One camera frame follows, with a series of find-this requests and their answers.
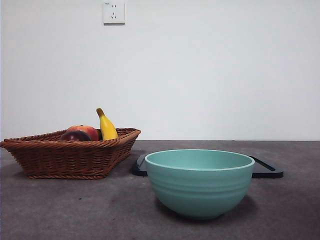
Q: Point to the teal bowl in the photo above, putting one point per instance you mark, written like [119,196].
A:
[200,190]

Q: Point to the dark red plum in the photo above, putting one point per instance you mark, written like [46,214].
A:
[75,136]

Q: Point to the yellow banana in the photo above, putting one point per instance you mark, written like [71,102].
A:
[108,130]

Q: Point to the black rectangular tray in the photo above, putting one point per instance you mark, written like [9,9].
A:
[138,171]

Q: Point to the red orange peach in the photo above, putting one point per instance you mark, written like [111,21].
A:
[87,131]

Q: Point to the brown wicker basket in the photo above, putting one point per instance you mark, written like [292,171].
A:
[62,160]

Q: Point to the white wall socket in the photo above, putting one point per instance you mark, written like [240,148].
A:
[114,12]

